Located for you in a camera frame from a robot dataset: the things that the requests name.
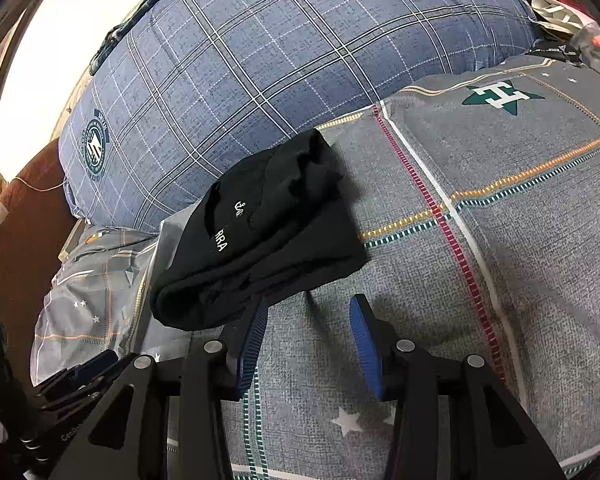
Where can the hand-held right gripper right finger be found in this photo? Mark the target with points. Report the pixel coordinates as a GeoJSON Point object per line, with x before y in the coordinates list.
{"type": "Point", "coordinates": [365, 345]}

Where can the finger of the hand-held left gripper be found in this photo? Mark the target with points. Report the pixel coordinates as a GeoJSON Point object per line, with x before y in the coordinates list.
{"type": "Point", "coordinates": [65, 394]}
{"type": "Point", "coordinates": [95, 364]}

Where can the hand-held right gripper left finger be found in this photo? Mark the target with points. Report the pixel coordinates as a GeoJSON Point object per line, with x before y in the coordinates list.
{"type": "Point", "coordinates": [252, 340]}

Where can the black pants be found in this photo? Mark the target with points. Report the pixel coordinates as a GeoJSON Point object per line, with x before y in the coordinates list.
{"type": "Point", "coordinates": [280, 240]}

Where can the grey star printed pillow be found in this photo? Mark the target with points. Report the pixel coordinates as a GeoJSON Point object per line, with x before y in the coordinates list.
{"type": "Point", "coordinates": [90, 280]}

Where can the brown wooden headboard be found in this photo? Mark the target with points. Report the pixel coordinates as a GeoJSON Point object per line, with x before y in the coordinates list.
{"type": "Point", "coordinates": [20, 240]}

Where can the grey printed quilt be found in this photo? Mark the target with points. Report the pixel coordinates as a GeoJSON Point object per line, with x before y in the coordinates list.
{"type": "Point", "coordinates": [505, 240]}

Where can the blue checked pillow with emblem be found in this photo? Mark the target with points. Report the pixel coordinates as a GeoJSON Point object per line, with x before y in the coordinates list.
{"type": "Point", "coordinates": [280, 60]}

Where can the clear plastic wrapping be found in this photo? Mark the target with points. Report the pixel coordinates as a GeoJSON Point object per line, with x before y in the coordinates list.
{"type": "Point", "coordinates": [597, 45]}

